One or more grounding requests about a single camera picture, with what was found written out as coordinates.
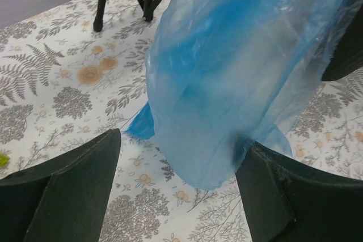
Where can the yellow toy block house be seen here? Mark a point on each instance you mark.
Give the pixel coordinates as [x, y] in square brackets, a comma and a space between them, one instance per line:
[4, 160]

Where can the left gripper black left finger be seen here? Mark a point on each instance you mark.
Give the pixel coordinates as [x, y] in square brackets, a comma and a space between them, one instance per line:
[64, 198]

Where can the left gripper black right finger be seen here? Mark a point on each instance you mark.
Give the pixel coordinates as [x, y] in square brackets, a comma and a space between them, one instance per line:
[285, 200]

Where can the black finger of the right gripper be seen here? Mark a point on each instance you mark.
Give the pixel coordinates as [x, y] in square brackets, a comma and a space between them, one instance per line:
[347, 56]

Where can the blue trash bag roll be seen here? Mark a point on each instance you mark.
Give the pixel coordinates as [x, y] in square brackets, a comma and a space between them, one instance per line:
[224, 74]

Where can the floral patterned table mat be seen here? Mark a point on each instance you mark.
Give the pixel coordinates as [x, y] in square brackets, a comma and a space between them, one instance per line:
[62, 84]

